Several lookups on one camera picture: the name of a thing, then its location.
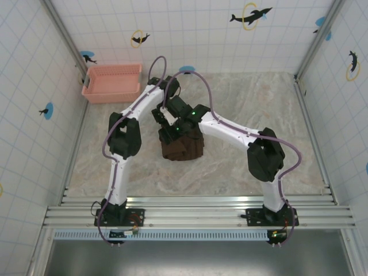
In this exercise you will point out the brown long pants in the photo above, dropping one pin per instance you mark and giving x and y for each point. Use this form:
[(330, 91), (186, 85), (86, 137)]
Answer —
[(184, 151)]

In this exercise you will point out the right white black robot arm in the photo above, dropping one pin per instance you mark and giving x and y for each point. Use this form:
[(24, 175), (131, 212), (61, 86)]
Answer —
[(230, 129)]

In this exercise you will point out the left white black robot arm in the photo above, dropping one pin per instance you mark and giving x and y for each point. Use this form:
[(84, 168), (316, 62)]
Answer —
[(118, 178)]

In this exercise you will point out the blue circle fish sticker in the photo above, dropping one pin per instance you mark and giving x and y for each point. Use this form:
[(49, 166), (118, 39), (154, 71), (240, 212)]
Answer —
[(86, 54), (319, 21), (186, 68), (49, 110)]

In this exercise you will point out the pink plastic basket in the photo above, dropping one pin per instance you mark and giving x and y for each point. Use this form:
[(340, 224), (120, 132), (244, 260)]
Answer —
[(112, 83)]

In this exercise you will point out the grey metal panel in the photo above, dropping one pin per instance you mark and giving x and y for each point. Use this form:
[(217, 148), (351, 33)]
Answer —
[(201, 258)]

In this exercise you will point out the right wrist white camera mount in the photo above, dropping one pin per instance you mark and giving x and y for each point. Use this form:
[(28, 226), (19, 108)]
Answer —
[(169, 116)]

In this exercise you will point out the wide aluminium mounting rail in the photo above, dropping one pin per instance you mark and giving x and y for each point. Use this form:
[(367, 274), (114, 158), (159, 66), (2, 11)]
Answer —
[(195, 212)]

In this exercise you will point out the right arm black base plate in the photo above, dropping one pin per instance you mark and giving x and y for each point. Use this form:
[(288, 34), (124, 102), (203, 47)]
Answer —
[(256, 217)]

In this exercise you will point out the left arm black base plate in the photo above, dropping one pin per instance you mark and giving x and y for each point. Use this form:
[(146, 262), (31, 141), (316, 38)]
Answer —
[(135, 217)]

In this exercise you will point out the aluminium corner post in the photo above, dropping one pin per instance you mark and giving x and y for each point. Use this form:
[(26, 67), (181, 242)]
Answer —
[(319, 40), (64, 34)]

